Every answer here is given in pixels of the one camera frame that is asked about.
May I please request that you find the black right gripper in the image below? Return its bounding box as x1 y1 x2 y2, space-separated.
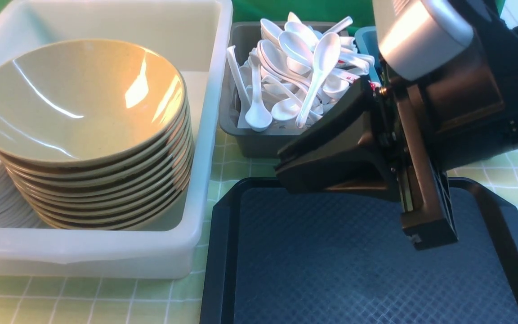
275 27 518 250

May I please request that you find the tan noodle bowl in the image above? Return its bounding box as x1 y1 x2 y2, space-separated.
0 39 189 166

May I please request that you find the white soup spoon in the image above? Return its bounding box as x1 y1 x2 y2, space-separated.
296 33 341 128

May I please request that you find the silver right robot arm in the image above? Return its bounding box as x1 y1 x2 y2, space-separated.
275 0 518 250

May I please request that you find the red labelled white spoon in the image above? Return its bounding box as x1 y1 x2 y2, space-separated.
330 67 370 85

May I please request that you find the pile of white spoons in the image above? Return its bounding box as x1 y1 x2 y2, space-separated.
227 12 375 132

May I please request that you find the grey spoon bin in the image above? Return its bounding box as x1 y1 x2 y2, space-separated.
218 21 303 158

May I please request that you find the blue chopstick bin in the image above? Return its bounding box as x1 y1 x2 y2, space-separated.
354 26 382 84

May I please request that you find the black serving tray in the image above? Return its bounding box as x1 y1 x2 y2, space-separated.
200 178 518 324

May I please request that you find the green backdrop cloth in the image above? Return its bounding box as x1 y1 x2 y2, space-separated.
0 0 505 27

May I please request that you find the green checkered tablecloth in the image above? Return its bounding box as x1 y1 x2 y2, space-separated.
0 129 518 324

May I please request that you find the large white plastic tub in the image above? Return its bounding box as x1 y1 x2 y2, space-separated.
0 0 232 279

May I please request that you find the stack of tan bowls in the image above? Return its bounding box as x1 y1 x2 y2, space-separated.
0 100 195 230

